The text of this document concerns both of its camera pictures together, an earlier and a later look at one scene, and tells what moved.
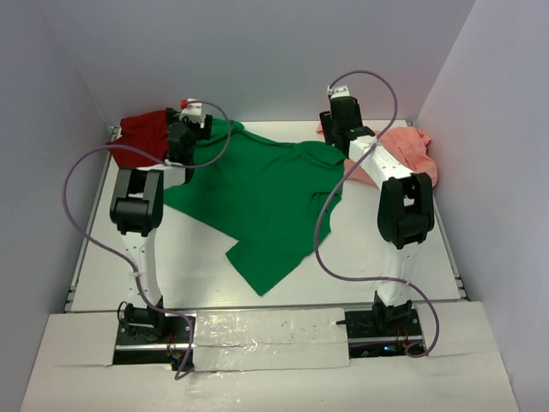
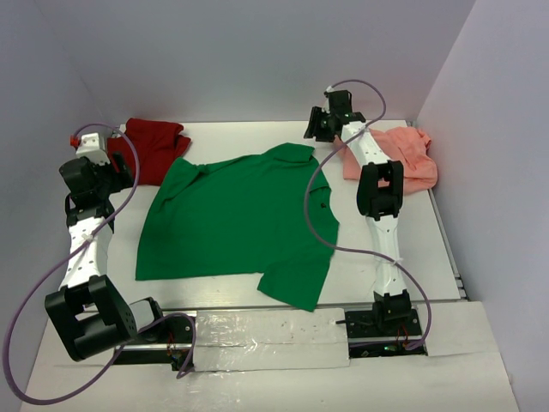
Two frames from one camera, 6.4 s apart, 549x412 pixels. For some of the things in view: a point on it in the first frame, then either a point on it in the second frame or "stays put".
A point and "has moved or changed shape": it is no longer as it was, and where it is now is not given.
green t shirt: x=272 y=202 has moved or changed shape
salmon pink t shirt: x=410 y=144 stays put
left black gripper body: x=193 y=131 → x=110 y=181
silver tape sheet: x=270 y=339 stays put
